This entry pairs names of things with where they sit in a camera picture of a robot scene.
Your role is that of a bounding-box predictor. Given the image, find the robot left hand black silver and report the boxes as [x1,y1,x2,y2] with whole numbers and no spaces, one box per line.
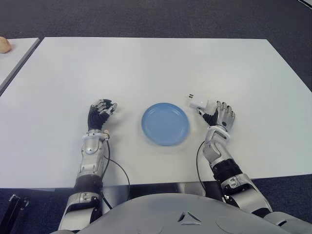
[87,98,118,131]

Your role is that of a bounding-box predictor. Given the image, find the robot right hand black silver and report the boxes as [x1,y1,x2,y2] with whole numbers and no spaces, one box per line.
[196,99,236,128]

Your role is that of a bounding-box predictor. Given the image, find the white cube charger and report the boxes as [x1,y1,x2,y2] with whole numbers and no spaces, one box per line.
[184,93,217,115]

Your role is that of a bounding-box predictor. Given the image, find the blue round plate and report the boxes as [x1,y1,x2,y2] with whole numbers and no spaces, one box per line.
[141,102,191,147]

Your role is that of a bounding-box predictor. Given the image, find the grey cylindrical table leg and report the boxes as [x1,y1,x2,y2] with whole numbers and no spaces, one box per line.
[176,181,207,196]

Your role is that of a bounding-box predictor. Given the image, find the grey robot torso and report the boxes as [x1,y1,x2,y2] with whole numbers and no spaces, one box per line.
[55,193,312,234]

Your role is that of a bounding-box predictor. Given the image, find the beige round bread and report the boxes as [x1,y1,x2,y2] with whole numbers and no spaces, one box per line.
[0,36,12,54]

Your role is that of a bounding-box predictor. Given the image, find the black metal stand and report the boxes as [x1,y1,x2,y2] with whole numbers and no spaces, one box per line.
[0,194,29,234]

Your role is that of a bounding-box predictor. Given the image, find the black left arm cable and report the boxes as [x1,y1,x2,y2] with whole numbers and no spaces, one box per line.
[98,140,130,210]

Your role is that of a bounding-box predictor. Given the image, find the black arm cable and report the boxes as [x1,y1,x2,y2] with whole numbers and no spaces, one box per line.
[98,140,130,210]
[196,140,224,203]

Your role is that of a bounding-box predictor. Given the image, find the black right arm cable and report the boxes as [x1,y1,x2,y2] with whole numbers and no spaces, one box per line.
[196,140,224,203]

